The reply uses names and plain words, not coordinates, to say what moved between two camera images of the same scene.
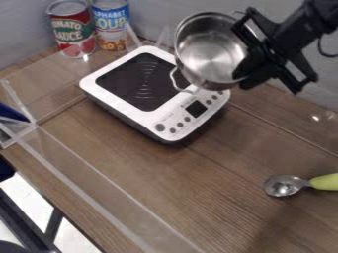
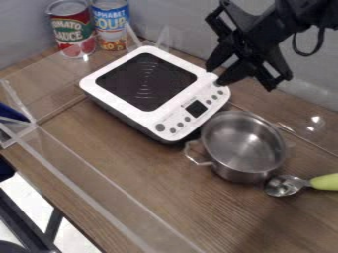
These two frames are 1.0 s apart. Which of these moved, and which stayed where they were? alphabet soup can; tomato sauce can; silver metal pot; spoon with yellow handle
Moved: silver metal pot
Stayed: tomato sauce can; spoon with yellow handle; alphabet soup can
